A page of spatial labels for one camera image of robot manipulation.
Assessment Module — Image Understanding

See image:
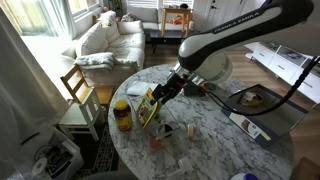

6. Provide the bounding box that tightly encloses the round bowl with scraps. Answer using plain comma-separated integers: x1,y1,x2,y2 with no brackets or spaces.
237,92,265,109

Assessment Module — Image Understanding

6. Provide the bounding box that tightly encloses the black coffee table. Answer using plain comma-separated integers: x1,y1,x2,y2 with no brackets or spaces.
149,29,191,54

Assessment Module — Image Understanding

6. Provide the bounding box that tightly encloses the clear plastic storage bin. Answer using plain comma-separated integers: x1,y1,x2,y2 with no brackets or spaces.
5,126,85,180

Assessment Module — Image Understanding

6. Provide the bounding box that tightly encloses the white jar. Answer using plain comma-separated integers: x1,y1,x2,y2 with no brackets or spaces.
240,91,256,107

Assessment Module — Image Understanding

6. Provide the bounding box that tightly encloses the pink plastic cup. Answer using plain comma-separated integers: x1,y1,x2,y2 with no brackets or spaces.
148,134,164,153

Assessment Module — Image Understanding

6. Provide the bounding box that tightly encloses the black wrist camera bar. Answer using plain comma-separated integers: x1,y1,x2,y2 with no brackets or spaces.
182,81,206,98

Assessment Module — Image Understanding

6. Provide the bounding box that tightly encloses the dark patterned rug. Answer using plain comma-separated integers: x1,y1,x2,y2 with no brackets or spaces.
71,122,120,180

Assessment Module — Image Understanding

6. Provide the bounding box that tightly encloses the clear plastic stick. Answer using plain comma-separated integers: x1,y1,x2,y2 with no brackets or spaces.
156,127,183,141

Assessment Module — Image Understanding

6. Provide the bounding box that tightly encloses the white plastic fitting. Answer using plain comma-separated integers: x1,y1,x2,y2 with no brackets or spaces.
167,156,195,178

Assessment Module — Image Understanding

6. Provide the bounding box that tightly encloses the white curtain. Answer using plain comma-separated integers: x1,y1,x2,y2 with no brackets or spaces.
0,8,72,180

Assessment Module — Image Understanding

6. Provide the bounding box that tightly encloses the floral cushion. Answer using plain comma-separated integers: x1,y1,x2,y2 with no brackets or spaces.
96,10,118,28

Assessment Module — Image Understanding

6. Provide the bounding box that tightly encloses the wooden side table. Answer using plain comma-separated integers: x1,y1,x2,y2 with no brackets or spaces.
160,7,194,38

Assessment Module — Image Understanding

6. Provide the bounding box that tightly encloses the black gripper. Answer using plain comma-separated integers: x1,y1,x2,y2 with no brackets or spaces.
151,71,187,107

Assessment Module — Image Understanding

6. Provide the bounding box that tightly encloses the brown bottle yellow lid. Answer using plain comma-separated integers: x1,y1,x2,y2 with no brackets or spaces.
112,99,134,132

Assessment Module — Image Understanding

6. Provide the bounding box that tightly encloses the white folded paper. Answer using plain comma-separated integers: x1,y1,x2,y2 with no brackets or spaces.
125,80,160,97

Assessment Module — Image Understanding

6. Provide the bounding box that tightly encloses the green picture book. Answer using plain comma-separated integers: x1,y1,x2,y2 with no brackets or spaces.
135,90,164,130

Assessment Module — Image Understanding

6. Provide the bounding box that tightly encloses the grey patterned blanket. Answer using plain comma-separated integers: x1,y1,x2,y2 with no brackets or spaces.
73,52,116,72

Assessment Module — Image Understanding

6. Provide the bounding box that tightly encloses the open dark cardboard box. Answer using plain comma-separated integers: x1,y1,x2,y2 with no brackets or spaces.
221,83,310,149

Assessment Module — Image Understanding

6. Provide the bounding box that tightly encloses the light grey sofa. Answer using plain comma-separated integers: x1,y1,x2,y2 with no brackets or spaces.
125,6,195,33

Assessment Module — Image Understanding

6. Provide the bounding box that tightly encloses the white chair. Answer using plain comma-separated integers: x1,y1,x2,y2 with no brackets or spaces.
58,87,103,143

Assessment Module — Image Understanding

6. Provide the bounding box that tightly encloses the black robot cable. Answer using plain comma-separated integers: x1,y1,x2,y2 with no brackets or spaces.
204,55,320,117

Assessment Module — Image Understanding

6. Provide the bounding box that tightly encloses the white bottle blue label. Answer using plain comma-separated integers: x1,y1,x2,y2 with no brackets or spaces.
230,172,259,180

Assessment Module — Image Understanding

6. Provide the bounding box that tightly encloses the wooden chair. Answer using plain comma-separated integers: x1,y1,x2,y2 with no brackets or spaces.
59,63,115,107

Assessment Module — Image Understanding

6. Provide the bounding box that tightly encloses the brown cardboard box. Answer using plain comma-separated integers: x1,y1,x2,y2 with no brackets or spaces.
289,156,320,180

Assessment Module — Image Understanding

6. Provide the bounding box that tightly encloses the white sofa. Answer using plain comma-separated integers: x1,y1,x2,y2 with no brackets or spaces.
61,11,147,86

